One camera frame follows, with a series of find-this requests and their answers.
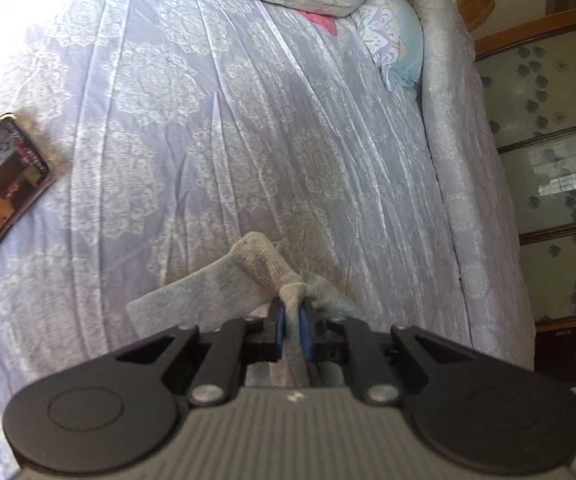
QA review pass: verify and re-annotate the folded lavender patterned quilt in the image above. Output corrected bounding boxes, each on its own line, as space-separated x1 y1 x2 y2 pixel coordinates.
400 0 538 377

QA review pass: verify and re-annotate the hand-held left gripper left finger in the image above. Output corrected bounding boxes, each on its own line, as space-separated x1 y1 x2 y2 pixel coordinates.
114 300 287 407

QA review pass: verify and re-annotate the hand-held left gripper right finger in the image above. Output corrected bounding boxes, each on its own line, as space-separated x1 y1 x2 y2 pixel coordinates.
298 301 474 407

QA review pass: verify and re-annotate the pink cloth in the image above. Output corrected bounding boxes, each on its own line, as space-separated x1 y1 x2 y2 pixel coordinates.
297 8 339 37

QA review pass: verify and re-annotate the smartphone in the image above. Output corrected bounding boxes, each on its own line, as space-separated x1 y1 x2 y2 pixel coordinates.
0 113 57 288

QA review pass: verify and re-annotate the bed with lavender patterned sheet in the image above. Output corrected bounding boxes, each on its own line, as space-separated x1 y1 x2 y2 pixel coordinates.
0 0 538 480

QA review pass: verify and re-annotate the small light blue patterned pillow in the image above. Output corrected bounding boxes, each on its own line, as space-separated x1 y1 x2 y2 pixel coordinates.
350 0 427 92

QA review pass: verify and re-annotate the wooden wardrobe with glass doors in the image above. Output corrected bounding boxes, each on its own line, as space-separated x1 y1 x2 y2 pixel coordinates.
472 9 576 443

